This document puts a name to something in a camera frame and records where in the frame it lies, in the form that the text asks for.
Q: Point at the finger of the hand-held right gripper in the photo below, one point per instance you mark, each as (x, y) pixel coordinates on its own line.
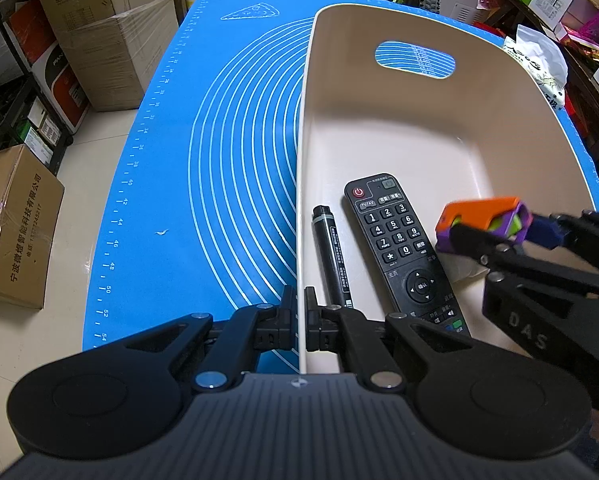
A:
(479, 242)
(544, 231)

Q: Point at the black shelf rack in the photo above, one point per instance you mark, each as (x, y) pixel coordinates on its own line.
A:
(9, 105)

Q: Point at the black remote control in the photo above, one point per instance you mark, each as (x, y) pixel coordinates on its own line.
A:
(399, 240)

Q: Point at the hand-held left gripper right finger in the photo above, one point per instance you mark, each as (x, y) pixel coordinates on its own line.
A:
(317, 325)

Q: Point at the blue silicone baking mat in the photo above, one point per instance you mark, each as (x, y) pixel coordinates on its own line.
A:
(229, 160)

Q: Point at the orange purple folding gadget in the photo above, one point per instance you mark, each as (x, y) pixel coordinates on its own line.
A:
(479, 210)

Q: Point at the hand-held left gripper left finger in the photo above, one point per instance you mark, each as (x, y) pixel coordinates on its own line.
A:
(284, 325)

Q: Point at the black marker pen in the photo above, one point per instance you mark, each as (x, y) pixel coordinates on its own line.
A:
(332, 255)

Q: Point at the taped cardboard box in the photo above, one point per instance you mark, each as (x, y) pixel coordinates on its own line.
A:
(19, 230)

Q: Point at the dark wooden side table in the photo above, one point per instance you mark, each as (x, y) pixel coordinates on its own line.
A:
(587, 90)

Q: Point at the film wrapped cardboard box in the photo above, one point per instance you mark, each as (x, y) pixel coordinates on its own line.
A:
(114, 60)

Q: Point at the beige plastic storage bin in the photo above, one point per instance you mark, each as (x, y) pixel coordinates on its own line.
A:
(414, 125)

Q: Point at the white tissue box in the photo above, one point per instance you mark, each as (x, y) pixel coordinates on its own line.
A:
(534, 60)

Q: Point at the red white appliance box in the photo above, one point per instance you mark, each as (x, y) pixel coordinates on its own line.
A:
(62, 90)

